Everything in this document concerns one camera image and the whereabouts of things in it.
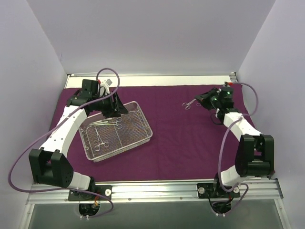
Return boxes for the steel surgical scissors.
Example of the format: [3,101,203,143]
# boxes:
[182,99,196,110]

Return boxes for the wire mesh instrument tray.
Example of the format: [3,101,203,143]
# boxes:
[79,101,153,163]

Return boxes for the steel forceps clamp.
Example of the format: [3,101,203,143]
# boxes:
[106,117,122,129]
[94,127,110,152]

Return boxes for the purple cloth wrap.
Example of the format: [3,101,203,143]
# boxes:
[67,85,238,182]

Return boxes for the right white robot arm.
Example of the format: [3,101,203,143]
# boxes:
[195,86,275,197]

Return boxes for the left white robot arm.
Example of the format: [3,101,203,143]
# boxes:
[29,79,128,200]

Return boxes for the steel tweezers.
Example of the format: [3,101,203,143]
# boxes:
[90,121,109,125]

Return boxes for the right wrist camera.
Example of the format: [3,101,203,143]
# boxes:
[219,86,234,102]

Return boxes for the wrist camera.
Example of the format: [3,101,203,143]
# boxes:
[219,86,234,102]
[100,79,112,89]

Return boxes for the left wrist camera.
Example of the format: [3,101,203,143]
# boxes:
[100,79,112,89]

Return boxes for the back aluminium rail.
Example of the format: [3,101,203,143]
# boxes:
[67,73,97,77]

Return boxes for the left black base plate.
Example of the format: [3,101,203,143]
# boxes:
[68,185,112,201]

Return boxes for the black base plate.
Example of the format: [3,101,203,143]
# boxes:
[196,182,241,199]
[68,185,112,201]

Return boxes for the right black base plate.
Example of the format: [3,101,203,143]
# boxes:
[196,182,241,199]

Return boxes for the front aluminium rail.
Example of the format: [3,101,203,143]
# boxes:
[27,178,284,204]

